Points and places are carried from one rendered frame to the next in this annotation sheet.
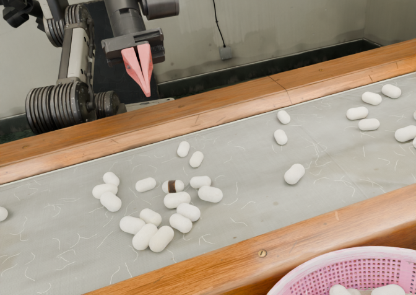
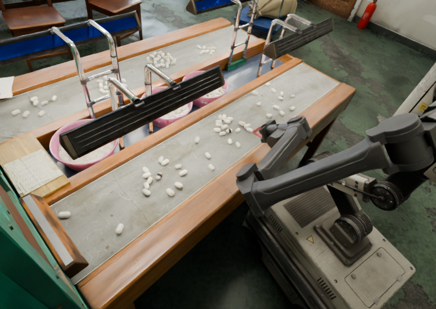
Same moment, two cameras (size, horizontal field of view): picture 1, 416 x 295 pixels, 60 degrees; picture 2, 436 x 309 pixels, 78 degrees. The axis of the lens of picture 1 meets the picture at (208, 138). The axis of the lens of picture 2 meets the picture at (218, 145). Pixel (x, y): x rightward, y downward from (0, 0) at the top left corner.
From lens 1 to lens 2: 141 cm
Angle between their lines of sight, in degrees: 93
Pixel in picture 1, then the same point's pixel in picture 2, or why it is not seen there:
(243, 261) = (198, 112)
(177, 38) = not seen: outside the picture
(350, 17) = not seen: outside the picture
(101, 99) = (351, 218)
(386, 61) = (173, 218)
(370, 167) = (176, 149)
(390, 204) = (170, 129)
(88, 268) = (231, 111)
